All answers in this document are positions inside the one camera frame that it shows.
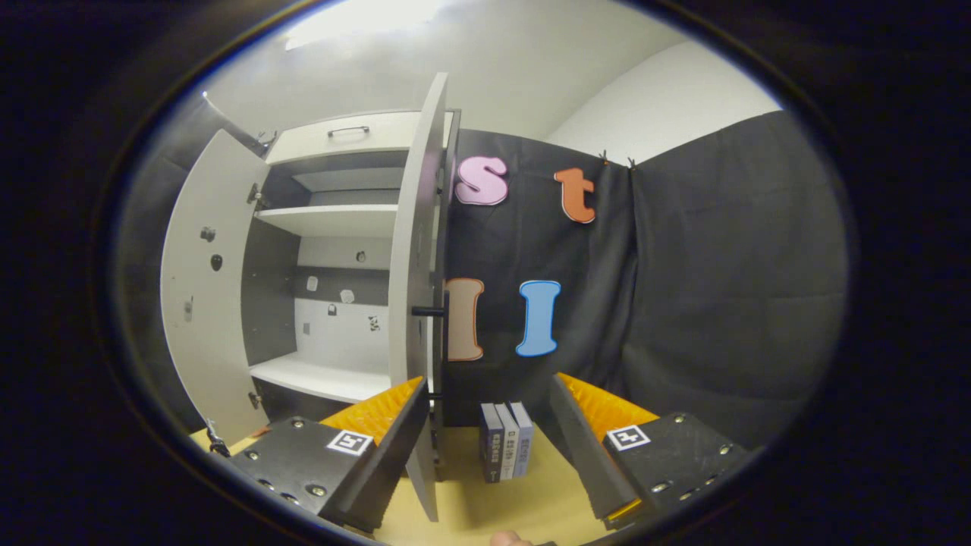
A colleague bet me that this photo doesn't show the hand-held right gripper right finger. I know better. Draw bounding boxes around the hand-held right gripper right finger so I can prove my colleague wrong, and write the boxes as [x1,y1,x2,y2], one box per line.
[548,372,752,532]

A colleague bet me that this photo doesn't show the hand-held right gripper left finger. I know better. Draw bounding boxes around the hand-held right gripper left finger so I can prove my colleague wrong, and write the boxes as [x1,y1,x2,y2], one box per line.
[228,375,432,534]

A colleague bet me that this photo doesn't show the white cabinet door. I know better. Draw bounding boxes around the white cabinet door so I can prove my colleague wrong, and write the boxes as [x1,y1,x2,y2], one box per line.
[387,72,456,524]
[159,129,272,447]

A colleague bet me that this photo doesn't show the white and grey cabinet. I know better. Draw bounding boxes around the white and grey cabinet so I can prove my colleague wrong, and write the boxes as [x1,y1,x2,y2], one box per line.
[243,110,456,425]

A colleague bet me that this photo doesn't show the white cabinet shelf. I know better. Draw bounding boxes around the white cabinet shelf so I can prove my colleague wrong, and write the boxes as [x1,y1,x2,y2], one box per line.
[254,203,399,240]

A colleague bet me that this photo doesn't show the white cabinet drawer front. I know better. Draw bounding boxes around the white cabinet drawer front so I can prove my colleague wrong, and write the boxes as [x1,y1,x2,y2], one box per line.
[264,111,424,166]

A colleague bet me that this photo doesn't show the grey book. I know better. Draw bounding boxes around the grey book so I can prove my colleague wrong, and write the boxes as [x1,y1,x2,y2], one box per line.
[495,403,520,481]

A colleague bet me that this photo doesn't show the black door handle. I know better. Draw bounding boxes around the black door handle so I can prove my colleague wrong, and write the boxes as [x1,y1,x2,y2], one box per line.
[412,290,452,400]

